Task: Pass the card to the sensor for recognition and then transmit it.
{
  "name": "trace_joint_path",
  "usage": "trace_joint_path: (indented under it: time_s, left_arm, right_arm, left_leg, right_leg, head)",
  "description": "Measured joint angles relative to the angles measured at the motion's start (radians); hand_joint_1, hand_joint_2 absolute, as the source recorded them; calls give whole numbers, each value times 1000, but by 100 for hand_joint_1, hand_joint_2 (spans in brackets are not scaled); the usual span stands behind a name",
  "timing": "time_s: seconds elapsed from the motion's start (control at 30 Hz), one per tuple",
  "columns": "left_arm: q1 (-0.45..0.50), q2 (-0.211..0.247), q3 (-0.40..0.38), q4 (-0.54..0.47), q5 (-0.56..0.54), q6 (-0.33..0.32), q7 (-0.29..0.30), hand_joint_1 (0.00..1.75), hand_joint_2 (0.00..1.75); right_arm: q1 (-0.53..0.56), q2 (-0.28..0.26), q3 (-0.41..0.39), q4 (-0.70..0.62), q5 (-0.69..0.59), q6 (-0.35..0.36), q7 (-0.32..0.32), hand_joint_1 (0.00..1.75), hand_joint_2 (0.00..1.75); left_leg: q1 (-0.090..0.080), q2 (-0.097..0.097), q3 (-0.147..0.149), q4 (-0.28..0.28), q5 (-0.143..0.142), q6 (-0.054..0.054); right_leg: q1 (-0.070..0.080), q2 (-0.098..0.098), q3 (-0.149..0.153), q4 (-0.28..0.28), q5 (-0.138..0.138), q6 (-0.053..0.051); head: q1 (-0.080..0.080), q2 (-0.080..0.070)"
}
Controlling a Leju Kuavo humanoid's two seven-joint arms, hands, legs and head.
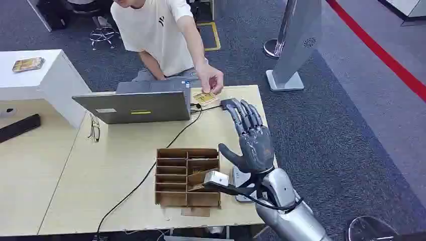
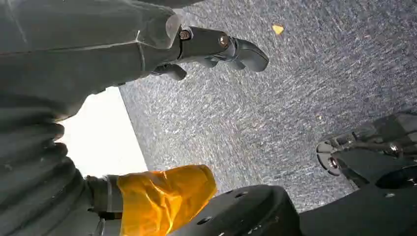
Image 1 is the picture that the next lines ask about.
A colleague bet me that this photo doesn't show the person's left hand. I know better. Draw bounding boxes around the person's left hand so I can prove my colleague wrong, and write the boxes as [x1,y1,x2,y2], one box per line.
[195,64,225,96]

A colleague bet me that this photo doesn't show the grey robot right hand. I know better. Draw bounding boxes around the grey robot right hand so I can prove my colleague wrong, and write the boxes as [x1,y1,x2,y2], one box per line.
[219,98,276,174]

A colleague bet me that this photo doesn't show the yellow-brown card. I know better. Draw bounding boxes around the yellow-brown card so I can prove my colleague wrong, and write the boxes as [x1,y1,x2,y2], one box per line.
[193,91,219,107]

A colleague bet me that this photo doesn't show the white handheld device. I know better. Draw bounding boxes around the white handheld device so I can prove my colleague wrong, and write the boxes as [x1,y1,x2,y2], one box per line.
[231,166,259,203]

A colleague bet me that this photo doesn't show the large brown leaning card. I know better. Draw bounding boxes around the large brown leaning card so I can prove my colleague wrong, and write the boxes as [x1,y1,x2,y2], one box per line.
[188,169,219,186]

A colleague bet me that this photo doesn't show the person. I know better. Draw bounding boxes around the person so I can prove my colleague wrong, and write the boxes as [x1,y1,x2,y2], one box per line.
[110,0,224,95]

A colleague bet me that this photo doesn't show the grey laptop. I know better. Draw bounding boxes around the grey laptop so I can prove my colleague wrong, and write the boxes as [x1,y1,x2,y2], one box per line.
[71,77,192,125]

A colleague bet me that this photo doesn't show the chrome stanchion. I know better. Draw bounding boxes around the chrome stanchion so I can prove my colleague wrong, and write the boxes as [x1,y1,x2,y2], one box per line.
[263,0,297,60]

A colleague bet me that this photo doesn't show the flat cardboard piece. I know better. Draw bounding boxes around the flat cardboard piece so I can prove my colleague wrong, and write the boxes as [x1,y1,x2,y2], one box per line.
[181,206,211,218]

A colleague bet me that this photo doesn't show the wooden card box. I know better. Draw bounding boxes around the wooden card box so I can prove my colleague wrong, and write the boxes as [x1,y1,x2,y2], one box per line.
[154,148,222,208]

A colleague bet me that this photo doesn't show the grey kiosk stand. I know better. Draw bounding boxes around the grey kiosk stand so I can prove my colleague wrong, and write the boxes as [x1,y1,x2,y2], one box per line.
[265,0,323,92]

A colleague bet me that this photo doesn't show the chrome stool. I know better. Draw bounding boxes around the chrome stool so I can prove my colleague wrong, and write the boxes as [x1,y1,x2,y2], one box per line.
[68,0,121,51]

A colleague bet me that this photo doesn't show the eyeglasses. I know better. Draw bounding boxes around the eyeglasses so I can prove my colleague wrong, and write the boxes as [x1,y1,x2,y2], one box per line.
[87,113,101,144]

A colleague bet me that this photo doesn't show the round shiny grey base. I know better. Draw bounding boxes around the round shiny grey base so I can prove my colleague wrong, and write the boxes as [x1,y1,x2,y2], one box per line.
[345,215,400,241]

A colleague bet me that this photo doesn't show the black box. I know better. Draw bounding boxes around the black box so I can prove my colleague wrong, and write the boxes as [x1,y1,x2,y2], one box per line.
[36,0,71,31]

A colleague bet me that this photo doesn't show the white cabinet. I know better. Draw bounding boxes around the white cabinet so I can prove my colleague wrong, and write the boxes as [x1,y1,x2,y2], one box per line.
[0,49,92,129]

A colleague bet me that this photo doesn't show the stack of yellow cards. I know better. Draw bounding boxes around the stack of yellow cards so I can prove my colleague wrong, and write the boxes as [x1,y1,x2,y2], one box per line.
[12,57,45,73]

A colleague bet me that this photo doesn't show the black bar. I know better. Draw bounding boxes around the black bar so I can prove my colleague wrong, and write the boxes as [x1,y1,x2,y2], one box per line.
[0,113,42,144]

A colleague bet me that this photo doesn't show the round grey puck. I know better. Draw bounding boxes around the round grey puck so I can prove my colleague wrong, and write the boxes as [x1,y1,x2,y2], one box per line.
[0,107,18,119]

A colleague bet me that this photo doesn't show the pale platform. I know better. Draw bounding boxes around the pale platform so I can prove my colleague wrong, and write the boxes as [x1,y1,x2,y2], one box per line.
[377,0,426,27]

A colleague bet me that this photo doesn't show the short black reader cable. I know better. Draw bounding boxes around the short black reader cable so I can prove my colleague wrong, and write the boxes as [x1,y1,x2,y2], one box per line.
[191,104,223,113]

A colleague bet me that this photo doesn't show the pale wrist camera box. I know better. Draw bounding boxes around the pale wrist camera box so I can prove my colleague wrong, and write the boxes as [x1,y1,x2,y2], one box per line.
[202,170,249,197]

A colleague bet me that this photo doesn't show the long black power cable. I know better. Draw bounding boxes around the long black power cable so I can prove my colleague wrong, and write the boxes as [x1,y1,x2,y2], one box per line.
[95,103,203,241]

